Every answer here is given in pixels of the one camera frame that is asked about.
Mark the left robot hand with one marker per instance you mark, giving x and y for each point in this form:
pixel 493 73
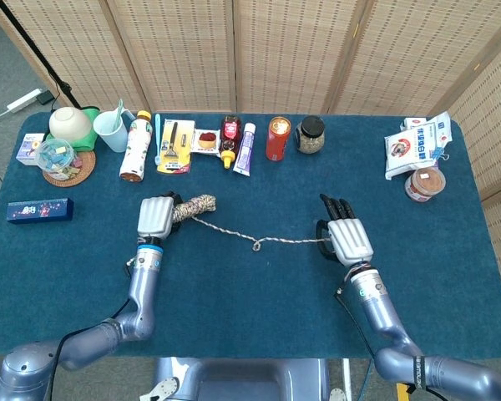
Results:
pixel 154 217

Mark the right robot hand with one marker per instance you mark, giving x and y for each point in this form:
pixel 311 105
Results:
pixel 350 240

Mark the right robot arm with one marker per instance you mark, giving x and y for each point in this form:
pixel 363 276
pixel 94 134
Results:
pixel 384 317

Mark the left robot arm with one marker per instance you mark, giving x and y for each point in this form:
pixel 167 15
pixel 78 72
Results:
pixel 138 292

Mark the razor in yellow blister pack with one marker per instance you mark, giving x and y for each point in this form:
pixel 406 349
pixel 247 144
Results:
pixel 174 160

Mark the floral drink bottle yellow cap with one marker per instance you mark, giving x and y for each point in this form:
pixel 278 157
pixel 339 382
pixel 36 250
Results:
pixel 135 150

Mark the light blue toothbrush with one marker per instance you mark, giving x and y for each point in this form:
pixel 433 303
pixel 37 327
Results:
pixel 158 138

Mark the woven round coaster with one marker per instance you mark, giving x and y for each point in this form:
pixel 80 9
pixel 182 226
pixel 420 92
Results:
pixel 83 169

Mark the pale blue mug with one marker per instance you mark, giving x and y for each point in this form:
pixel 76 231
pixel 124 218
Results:
pixel 114 138

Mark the white snack packet red picture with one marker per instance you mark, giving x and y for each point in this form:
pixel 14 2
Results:
pixel 206 141

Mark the round tub red label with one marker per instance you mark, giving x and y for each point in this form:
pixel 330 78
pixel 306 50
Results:
pixel 425 184

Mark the green cloth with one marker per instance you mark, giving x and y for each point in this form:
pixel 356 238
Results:
pixel 90 143

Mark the white sugar bag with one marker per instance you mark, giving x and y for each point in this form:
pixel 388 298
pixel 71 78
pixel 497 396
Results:
pixel 407 152

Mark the glass jar black lid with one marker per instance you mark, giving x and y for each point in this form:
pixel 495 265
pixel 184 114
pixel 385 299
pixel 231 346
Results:
pixel 310 140

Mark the purple white toothpaste tube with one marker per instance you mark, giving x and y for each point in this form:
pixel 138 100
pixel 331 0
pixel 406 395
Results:
pixel 244 154

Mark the pale green spoon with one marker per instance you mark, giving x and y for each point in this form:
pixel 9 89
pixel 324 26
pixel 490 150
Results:
pixel 119 110

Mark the red syrup bottle yellow cap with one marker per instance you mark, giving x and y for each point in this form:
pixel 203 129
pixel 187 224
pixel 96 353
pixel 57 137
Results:
pixel 230 133

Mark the long dark blue box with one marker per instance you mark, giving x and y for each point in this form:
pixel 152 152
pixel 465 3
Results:
pixel 39 209

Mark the clear tub of coloured clips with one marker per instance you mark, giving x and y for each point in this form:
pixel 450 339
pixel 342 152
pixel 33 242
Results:
pixel 55 156

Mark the blue table mat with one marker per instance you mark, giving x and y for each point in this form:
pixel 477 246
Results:
pixel 254 309

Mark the red drink can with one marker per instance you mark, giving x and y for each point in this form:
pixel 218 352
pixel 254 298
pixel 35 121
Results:
pixel 277 144

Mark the blue binder clip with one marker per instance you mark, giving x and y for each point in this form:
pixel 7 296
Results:
pixel 439 152

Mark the cream upturned bowl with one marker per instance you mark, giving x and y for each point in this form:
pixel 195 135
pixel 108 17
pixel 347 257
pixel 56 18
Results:
pixel 70 123

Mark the small white purple box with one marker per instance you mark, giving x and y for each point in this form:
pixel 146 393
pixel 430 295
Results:
pixel 26 148

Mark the white paper packet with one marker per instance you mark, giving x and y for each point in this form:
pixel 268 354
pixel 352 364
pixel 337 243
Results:
pixel 442 125

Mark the black power adapter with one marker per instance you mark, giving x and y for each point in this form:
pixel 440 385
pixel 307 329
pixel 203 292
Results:
pixel 45 98

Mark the white power strip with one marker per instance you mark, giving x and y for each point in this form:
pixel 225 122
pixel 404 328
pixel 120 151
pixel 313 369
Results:
pixel 23 100

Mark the grey robot torso base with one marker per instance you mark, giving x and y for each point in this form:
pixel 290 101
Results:
pixel 242 380

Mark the bamboo folding screen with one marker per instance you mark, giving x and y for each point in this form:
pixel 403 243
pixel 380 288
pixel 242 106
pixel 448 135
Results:
pixel 275 54

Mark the black stand pole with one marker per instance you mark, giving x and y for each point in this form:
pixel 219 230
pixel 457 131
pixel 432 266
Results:
pixel 37 54

